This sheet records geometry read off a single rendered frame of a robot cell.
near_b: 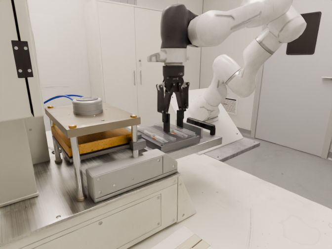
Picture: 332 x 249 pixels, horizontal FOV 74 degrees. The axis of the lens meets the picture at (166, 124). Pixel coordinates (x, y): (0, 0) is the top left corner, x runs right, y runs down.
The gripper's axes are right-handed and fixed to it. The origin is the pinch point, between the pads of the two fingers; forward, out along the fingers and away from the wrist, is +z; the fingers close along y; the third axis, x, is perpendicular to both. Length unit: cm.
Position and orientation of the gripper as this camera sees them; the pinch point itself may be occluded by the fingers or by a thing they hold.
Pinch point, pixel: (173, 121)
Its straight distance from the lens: 81.7
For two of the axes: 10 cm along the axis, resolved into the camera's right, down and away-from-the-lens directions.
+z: 0.1, 9.6, 2.9
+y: 8.0, -1.8, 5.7
